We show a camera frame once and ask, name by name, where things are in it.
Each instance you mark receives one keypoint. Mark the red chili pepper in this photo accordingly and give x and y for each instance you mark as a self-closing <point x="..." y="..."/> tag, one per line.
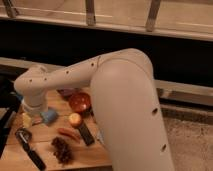
<point x="69" y="133"/>

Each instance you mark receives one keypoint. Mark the black handled brush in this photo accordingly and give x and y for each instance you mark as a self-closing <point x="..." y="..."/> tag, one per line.
<point x="24" y="136"/>

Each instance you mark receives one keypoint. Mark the black rectangular block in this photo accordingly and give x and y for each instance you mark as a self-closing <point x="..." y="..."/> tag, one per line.
<point x="86" y="134"/>

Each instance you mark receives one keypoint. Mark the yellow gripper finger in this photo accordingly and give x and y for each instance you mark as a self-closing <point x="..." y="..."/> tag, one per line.
<point x="26" y="120"/>

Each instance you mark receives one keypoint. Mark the wooden board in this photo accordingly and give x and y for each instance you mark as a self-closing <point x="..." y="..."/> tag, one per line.
<point x="14" y="158"/>

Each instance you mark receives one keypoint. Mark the dark grape bunch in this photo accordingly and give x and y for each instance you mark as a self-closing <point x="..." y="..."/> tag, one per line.
<point x="62" y="150"/>

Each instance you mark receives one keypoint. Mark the grey blue cloth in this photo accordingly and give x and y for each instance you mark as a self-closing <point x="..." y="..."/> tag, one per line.
<point x="99" y="137"/>

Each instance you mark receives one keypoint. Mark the purple bowl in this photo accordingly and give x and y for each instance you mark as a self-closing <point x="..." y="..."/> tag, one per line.
<point x="66" y="93"/>

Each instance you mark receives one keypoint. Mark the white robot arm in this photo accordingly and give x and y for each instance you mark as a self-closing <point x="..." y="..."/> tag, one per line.
<point x="124" y="101"/>

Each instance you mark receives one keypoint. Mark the red bowl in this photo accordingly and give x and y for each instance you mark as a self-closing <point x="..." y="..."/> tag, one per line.
<point x="79" y="102"/>

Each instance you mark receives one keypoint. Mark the red yellow apple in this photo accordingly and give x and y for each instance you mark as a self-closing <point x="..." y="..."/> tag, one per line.
<point x="75" y="119"/>

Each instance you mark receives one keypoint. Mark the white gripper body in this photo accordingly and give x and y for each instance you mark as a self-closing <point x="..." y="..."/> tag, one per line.
<point x="33" y="110"/>

